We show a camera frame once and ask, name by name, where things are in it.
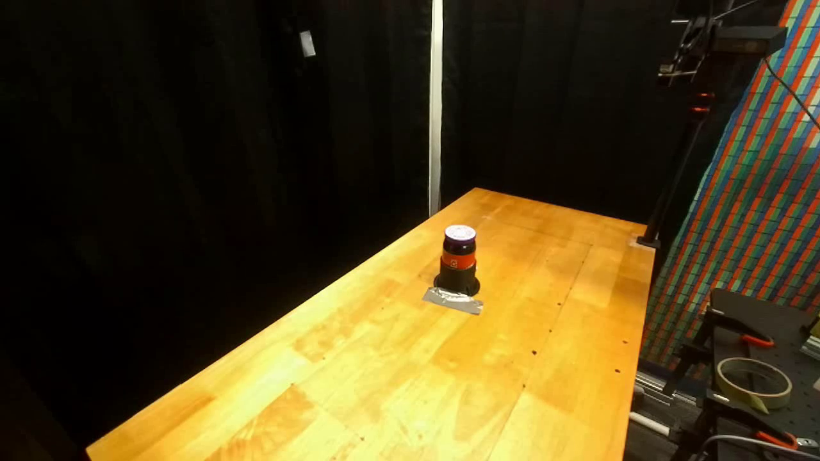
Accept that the grey duct tape patch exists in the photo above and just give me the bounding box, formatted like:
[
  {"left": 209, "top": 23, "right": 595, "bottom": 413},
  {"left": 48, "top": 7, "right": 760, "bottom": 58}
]
[{"left": 423, "top": 286, "right": 482, "bottom": 315}]

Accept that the black camera tripod stand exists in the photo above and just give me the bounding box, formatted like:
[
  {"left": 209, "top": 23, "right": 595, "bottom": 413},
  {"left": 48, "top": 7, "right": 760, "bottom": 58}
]
[{"left": 637, "top": 0, "right": 787, "bottom": 249}]

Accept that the black side table with clamps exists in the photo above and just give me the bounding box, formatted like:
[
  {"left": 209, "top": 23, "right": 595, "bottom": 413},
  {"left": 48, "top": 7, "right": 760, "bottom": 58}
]
[{"left": 622, "top": 290, "right": 820, "bottom": 461}]

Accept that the dark jar with white lid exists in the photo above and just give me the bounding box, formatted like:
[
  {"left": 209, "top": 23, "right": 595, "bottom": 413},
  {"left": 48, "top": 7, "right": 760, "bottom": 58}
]
[{"left": 432, "top": 226, "right": 478, "bottom": 298}]

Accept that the white tag on curtain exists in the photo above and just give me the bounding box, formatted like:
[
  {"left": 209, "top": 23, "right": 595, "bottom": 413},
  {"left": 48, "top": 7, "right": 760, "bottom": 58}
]
[{"left": 300, "top": 32, "right": 317, "bottom": 58}]

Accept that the colourful woven patterned panel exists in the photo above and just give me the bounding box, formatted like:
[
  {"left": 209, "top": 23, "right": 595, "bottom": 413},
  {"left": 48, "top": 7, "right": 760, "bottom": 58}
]
[{"left": 641, "top": 0, "right": 820, "bottom": 367}]

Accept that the white vertical pole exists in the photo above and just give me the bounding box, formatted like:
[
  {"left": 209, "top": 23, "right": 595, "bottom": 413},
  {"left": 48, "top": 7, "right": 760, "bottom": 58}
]
[{"left": 428, "top": 0, "right": 446, "bottom": 216}]

